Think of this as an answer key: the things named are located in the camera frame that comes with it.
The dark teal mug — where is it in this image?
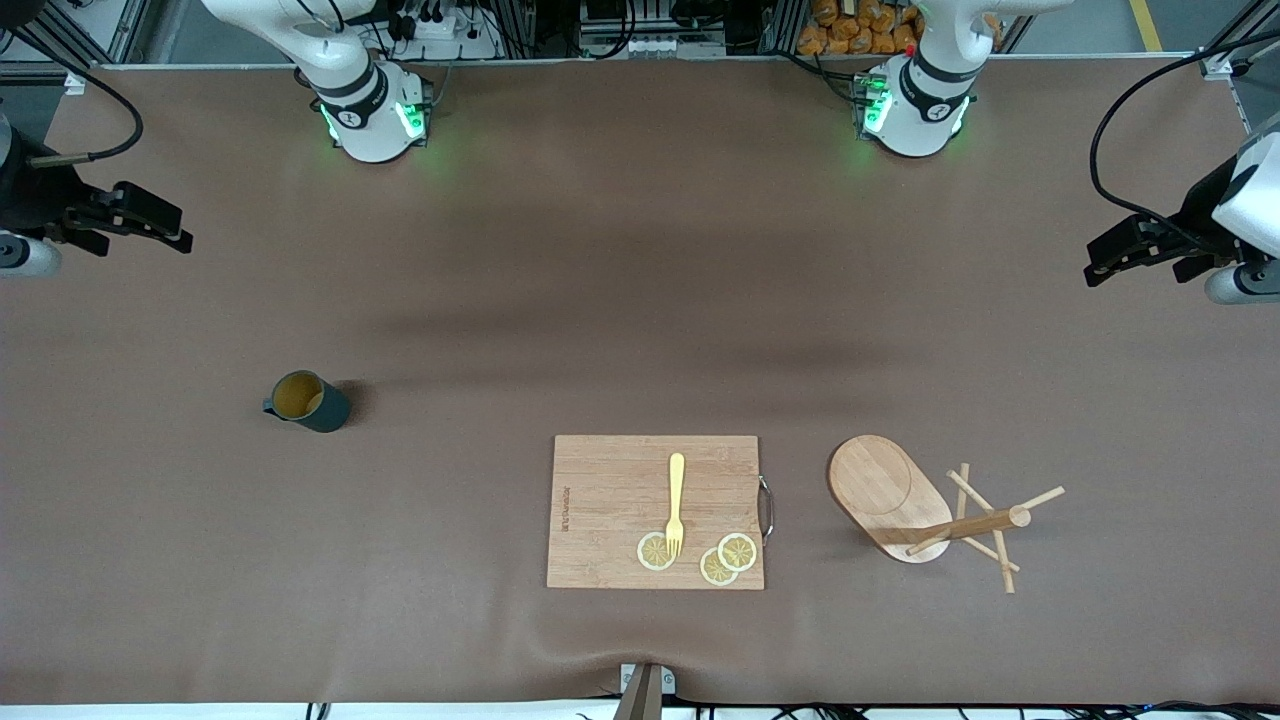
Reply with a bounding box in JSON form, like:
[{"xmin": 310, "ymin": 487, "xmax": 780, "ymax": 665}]
[{"xmin": 262, "ymin": 370, "xmax": 353, "ymax": 434}]

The wooden mug tree rack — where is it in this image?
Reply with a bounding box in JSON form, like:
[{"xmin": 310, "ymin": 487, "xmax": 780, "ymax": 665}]
[{"xmin": 826, "ymin": 433, "xmax": 1067, "ymax": 595}]

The orange snack packets pile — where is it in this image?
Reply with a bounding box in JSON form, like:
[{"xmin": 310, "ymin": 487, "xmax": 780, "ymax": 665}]
[{"xmin": 797, "ymin": 0, "xmax": 926, "ymax": 56}]

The brown table mat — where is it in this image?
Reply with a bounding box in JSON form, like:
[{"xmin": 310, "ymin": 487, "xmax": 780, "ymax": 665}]
[{"xmin": 0, "ymin": 55, "xmax": 1280, "ymax": 706}]

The white power strip with plugs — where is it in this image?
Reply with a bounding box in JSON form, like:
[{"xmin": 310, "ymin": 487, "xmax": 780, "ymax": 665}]
[{"xmin": 385, "ymin": 8, "xmax": 503, "ymax": 61}]

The yellow plastic fork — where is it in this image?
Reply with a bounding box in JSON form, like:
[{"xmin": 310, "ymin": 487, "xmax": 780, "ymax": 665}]
[{"xmin": 665, "ymin": 452, "xmax": 688, "ymax": 559}]

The white socket strip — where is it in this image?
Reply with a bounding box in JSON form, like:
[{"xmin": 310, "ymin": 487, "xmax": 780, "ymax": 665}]
[{"xmin": 622, "ymin": 35, "xmax": 728, "ymax": 58}]

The black control box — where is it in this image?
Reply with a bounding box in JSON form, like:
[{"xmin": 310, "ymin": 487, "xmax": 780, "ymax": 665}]
[{"xmin": 580, "ymin": 0, "xmax": 731, "ymax": 36}]

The wooden cutting board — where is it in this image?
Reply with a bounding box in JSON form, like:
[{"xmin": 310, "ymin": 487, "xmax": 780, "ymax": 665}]
[{"xmin": 546, "ymin": 434, "xmax": 776, "ymax": 591}]

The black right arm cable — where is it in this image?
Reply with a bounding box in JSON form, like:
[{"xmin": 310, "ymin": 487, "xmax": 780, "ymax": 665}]
[{"xmin": 0, "ymin": 25, "xmax": 144, "ymax": 169}]

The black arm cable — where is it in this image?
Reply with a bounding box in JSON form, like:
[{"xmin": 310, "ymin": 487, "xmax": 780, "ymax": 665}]
[
  {"xmin": 1088, "ymin": 38, "xmax": 1280, "ymax": 251},
  {"xmin": 0, "ymin": 25, "xmax": 144, "ymax": 169}
]

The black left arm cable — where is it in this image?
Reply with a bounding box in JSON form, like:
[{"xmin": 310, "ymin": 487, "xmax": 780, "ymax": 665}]
[{"xmin": 1088, "ymin": 38, "xmax": 1280, "ymax": 251}]

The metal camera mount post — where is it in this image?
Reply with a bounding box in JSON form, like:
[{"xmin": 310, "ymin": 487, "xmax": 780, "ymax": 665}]
[{"xmin": 612, "ymin": 662, "xmax": 677, "ymax": 720}]

